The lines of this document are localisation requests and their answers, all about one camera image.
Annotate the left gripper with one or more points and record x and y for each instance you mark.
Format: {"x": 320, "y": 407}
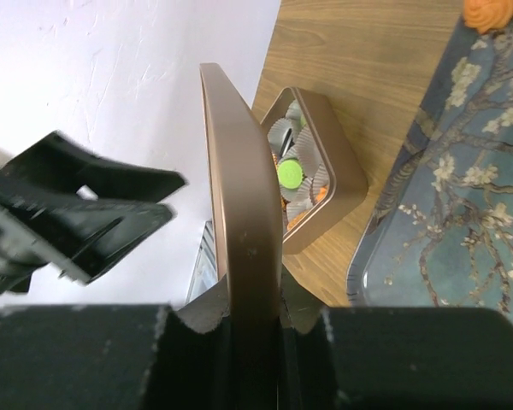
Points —
{"x": 62, "y": 204}

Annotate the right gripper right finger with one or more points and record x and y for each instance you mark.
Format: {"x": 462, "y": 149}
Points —
{"x": 391, "y": 357}

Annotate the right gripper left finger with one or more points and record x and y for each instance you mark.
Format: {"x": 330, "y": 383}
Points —
{"x": 147, "y": 356}

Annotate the brown tin lid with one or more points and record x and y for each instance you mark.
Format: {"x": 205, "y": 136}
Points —
{"x": 245, "y": 201}

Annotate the green round cookie top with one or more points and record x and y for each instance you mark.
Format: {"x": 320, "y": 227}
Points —
{"x": 290, "y": 174}

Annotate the black sandwich cookie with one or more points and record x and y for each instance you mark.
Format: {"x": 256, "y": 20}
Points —
{"x": 286, "y": 142}

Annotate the brown cookie tin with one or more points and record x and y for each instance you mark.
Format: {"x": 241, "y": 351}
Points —
{"x": 334, "y": 181}

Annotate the floral blue serving tray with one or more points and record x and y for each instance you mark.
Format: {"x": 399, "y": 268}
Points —
{"x": 441, "y": 233}

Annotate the orange fish cookie left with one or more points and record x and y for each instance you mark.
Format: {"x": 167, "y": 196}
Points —
{"x": 485, "y": 15}

